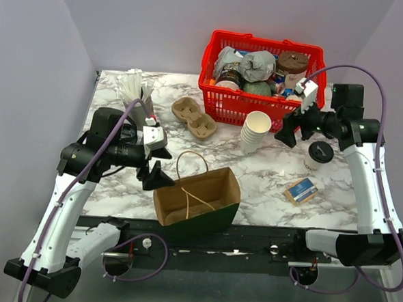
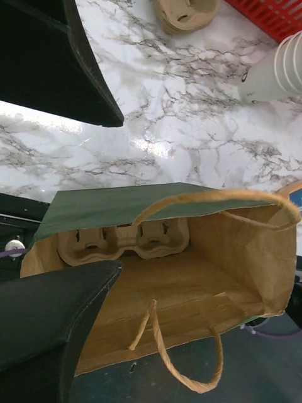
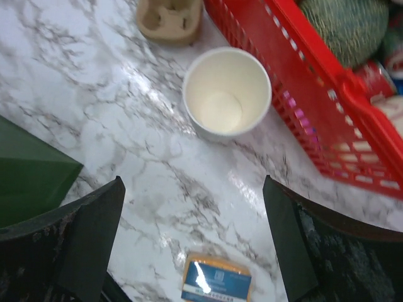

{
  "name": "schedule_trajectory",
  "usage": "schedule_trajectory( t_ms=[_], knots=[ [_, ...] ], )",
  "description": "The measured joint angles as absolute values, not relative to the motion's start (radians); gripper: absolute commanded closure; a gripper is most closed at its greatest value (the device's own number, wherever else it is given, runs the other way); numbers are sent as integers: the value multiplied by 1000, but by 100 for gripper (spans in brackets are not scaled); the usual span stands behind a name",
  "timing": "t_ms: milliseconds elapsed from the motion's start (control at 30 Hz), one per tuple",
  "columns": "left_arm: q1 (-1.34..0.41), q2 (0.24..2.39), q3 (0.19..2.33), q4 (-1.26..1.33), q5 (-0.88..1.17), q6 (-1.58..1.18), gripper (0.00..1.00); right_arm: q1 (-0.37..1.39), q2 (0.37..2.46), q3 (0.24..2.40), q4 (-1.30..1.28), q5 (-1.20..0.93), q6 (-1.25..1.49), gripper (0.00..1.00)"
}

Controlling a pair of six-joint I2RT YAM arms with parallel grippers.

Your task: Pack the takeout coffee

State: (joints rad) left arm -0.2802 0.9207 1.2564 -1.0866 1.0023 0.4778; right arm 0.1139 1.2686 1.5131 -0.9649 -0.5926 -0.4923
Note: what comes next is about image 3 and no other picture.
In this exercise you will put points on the brown cardboard cup carrier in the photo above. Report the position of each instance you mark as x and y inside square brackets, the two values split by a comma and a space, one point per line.
[176, 23]

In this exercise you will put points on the red plastic shopping basket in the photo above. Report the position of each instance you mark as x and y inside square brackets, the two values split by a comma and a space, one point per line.
[323, 104]

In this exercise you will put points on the stack of paper cups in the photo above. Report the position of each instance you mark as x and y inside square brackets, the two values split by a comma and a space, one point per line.
[226, 92]

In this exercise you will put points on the green netted melon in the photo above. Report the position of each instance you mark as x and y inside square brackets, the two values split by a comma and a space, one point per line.
[352, 30]

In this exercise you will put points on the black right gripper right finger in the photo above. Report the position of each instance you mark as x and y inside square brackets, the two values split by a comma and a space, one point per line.
[327, 256]

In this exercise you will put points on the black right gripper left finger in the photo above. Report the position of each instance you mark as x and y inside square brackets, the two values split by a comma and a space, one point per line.
[62, 255]

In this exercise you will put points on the blue orange card box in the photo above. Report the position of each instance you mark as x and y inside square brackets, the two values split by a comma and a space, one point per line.
[213, 278]

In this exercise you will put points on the red tin can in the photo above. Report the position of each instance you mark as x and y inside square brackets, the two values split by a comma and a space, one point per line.
[378, 83]

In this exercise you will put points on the brown green paper bag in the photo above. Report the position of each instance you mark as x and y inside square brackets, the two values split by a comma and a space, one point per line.
[35, 177]

